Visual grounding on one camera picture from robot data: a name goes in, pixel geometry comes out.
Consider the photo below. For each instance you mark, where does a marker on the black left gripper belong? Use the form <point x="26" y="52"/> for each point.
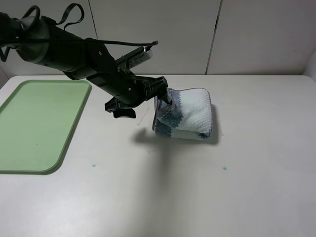
<point x="129" y="91"/>

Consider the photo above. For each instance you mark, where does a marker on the blue white striped towel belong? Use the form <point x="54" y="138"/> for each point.
<point x="189" y="116"/>

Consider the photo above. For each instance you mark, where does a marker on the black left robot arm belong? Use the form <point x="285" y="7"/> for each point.
<point x="39" y="41"/>

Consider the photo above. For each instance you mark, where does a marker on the green plastic tray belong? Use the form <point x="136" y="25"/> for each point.
<point x="37" y="122"/>

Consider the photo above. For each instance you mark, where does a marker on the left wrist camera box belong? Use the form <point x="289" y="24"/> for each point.
<point x="134" y="58"/>

